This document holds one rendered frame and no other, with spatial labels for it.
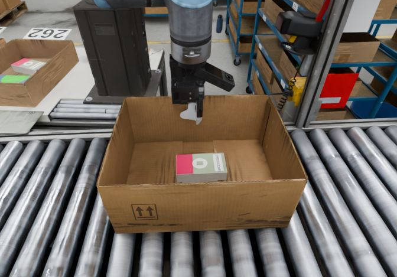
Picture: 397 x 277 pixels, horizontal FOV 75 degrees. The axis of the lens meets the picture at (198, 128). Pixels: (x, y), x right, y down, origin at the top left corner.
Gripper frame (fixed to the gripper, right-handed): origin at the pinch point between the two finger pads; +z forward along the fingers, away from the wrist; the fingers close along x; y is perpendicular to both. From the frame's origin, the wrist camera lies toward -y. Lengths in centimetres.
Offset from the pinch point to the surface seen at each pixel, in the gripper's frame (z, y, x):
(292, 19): -23.0, -24.6, -11.3
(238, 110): -2.8, -10.9, 0.4
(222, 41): 111, -47, -255
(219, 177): 5.4, -4.1, 16.8
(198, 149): 8.5, 0.4, 4.6
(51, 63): 5, 56, -39
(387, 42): 43, -150, -118
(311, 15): -23.3, -30.1, -12.9
